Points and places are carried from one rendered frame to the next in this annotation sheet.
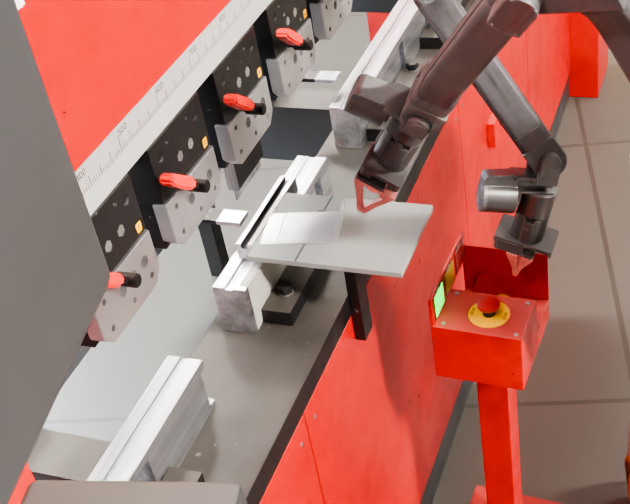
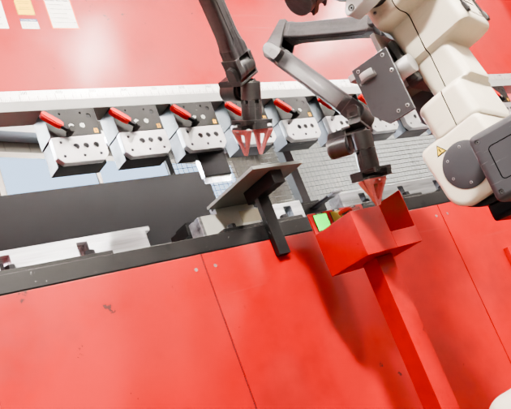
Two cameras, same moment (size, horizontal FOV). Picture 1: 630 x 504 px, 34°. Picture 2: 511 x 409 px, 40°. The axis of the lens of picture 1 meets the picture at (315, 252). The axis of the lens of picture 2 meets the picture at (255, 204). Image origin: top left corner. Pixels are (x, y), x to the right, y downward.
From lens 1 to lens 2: 1.84 m
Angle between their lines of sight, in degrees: 57
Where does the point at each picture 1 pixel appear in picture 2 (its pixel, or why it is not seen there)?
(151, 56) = (120, 76)
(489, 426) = (395, 330)
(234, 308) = (197, 234)
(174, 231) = (124, 145)
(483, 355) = (341, 239)
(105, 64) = (85, 65)
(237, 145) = (188, 139)
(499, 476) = (422, 384)
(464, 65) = (208, 10)
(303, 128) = not seen: hidden behind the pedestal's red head
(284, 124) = not seen: hidden behind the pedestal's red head
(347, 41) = not seen: outside the picture
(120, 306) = (72, 151)
